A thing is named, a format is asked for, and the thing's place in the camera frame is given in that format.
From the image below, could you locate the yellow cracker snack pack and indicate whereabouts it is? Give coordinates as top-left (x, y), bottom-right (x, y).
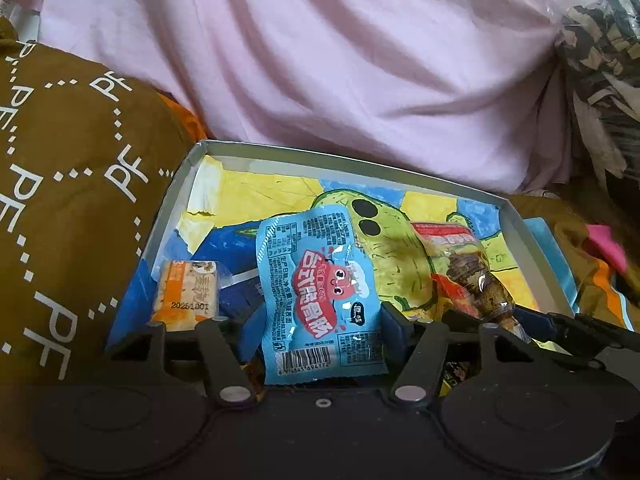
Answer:
top-left (439, 361), bottom-right (469, 396)

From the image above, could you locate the camouflage cloth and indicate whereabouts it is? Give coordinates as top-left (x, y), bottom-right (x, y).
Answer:
top-left (555, 0), bottom-right (639, 196)

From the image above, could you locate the grey cardboard box tray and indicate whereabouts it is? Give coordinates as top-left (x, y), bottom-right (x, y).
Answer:
top-left (108, 141), bottom-right (576, 342)

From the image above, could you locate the clear bag of mushroom snacks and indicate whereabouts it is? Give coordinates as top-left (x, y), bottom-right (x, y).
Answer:
top-left (411, 222), bottom-right (532, 344)

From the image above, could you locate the pink bed sheet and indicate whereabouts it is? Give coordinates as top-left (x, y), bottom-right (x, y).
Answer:
top-left (15, 0), bottom-right (572, 193)

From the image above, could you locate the brown patterned pillow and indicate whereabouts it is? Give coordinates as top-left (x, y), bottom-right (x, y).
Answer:
top-left (1, 22), bottom-right (206, 479)

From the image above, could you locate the colourful cartoon blanket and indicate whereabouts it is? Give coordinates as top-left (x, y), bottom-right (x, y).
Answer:
top-left (510, 195), bottom-right (639, 332)

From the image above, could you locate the orange white biscuit pack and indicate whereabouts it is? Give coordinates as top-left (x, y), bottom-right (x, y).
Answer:
top-left (151, 260), bottom-right (219, 332)

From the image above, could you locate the light blue snack packet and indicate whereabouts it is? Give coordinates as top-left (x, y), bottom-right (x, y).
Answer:
top-left (256, 205), bottom-right (387, 386)

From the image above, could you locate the white blue packet in tray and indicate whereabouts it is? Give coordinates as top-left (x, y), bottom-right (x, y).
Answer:
top-left (219, 269), bottom-right (264, 320)

